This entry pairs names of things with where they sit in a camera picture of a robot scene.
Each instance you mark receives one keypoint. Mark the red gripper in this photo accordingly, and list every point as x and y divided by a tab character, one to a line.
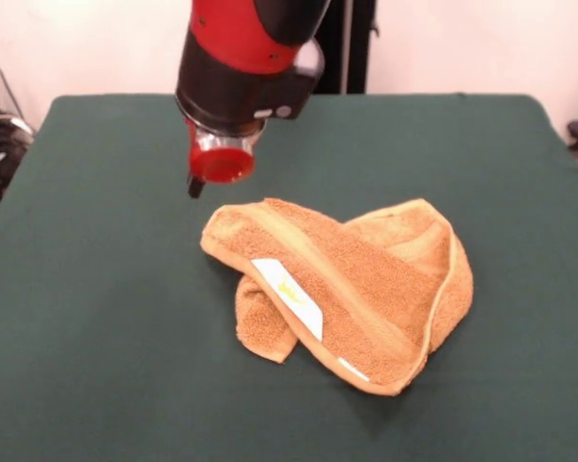
221	166

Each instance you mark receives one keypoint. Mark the orange terry towel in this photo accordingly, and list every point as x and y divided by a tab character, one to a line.
366	289

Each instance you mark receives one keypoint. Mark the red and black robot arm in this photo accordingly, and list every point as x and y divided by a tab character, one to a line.
231	72

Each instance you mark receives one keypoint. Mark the dark green table cloth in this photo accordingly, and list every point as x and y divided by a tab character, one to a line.
101	337

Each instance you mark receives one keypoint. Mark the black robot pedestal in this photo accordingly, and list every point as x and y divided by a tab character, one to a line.
356	48

